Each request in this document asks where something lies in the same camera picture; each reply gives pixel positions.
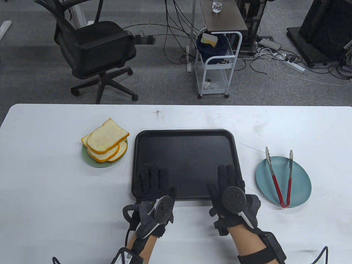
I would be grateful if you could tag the black office chair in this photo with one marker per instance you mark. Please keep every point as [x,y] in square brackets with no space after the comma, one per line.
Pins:
[90,46]

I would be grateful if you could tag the black metal rack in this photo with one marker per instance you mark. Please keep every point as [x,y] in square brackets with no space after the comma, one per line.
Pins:
[251,22]

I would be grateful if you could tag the white cart with brown top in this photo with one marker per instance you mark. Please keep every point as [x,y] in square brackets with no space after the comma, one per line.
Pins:
[222,19]

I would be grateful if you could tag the small white wrapped packets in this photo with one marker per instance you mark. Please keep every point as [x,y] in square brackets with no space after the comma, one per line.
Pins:
[210,84]

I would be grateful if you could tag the white and black handheld controller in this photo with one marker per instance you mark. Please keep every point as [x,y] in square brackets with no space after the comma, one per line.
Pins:
[165,206]
[233,199]

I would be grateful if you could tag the silver vertical pole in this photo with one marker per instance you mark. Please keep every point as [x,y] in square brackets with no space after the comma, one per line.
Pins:
[192,27]

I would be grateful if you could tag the black floor power strip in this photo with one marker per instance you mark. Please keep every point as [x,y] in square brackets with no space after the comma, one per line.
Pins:
[144,39]

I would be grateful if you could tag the blue round plate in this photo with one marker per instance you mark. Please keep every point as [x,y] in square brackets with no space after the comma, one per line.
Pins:
[301,181]

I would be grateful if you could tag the yellow sponge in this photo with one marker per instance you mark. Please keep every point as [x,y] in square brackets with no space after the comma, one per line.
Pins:
[209,39]

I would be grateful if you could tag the person's left forearm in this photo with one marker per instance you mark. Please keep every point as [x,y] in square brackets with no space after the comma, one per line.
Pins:
[148,246]

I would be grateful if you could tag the white floor power strip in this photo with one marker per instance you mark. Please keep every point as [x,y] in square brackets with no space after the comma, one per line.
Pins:
[294,65]

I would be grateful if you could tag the white toast slice orange crust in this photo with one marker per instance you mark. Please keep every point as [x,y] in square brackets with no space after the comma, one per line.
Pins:
[122,150]
[85,139]
[107,136]
[101,157]

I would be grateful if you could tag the person's right hand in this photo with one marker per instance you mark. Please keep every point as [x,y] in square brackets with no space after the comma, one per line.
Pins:
[231,176]

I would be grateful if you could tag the black plastic tray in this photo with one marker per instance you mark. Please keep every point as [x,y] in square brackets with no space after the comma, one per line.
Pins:
[189,162]

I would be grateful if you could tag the grey flat adapter box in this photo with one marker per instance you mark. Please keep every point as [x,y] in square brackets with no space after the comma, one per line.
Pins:
[270,43]

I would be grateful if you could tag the person's left hand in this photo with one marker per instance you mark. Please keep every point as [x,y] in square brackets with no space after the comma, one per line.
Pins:
[151,178]

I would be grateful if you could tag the green round plate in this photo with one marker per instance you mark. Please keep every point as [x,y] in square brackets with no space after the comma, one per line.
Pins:
[90,162]

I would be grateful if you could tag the white desk foot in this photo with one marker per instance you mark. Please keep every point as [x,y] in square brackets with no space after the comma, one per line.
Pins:
[5,29]

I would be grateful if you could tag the dark blue bag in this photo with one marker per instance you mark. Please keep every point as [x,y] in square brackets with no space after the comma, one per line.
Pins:
[211,51]

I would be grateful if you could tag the glass of water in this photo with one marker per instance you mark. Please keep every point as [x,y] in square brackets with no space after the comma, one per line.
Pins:
[216,6]

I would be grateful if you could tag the white desk leg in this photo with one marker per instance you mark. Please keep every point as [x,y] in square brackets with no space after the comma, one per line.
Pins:
[78,11]

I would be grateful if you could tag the black equipment stand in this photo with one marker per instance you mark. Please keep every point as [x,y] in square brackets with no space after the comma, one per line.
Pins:
[324,27]

